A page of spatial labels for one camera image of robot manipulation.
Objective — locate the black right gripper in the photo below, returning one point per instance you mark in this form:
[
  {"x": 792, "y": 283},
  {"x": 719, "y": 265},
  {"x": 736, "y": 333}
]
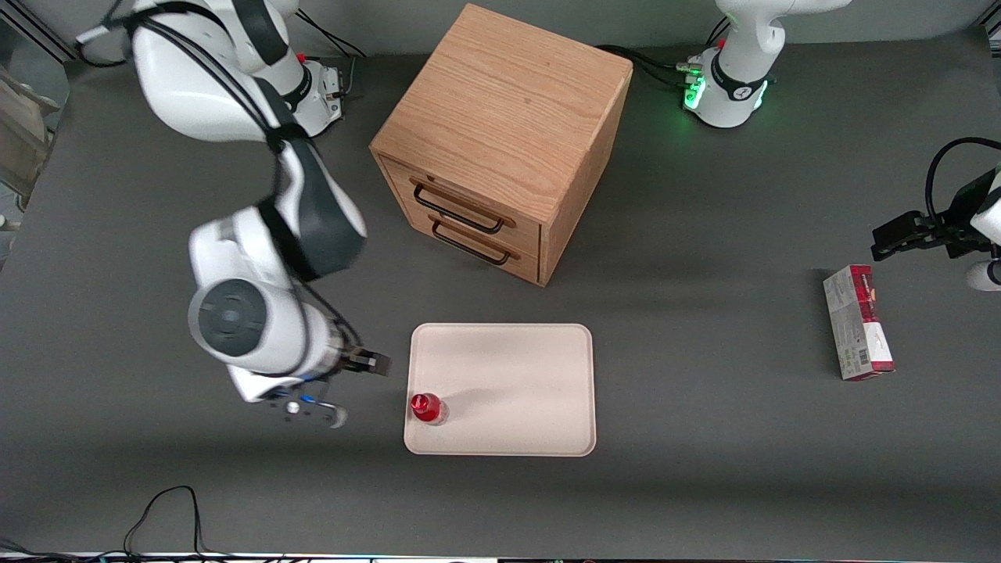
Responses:
[{"x": 358, "y": 358}]

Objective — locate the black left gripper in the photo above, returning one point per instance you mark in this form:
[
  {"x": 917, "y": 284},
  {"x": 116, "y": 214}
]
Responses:
[{"x": 952, "y": 231}]

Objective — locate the red coke bottle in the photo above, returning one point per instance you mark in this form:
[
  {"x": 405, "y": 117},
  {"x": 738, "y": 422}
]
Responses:
[{"x": 426, "y": 407}]

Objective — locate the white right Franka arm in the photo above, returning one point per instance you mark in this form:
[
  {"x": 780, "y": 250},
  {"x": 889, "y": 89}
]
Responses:
[{"x": 235, "y": 313}]

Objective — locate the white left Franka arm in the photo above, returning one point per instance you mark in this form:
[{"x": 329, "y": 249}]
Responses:
[{"x": 739, "y": 70}]

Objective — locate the cream plastic tray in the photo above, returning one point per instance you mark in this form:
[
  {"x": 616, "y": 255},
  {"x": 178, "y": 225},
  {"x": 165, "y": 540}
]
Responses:
[{"x": 516, "y": 383}]

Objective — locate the grey and red carton box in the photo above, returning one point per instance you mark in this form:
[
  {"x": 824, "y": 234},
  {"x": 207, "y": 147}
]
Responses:
[{"x": 856, "y": 324}]

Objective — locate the oak wooden drawer cabinet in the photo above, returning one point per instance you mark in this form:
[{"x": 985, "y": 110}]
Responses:
[{"x": 508, "y": 102}]

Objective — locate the beige background furniture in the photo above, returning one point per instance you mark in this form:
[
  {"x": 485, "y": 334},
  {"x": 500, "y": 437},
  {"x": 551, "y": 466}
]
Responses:
[{"x": 23, "y": 133}]

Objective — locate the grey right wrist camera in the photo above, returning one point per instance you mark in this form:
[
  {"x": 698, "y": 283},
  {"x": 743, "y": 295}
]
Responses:
[{"x": 305, "y": 407}]

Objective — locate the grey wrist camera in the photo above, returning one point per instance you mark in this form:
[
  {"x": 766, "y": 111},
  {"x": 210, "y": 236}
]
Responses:
[
  {"x": 987, "y": 275},
  {"x": 305, "y": 407}
]

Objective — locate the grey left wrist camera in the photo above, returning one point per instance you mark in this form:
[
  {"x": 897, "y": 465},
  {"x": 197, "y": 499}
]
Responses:
[{"x": 987, "y": 275}]

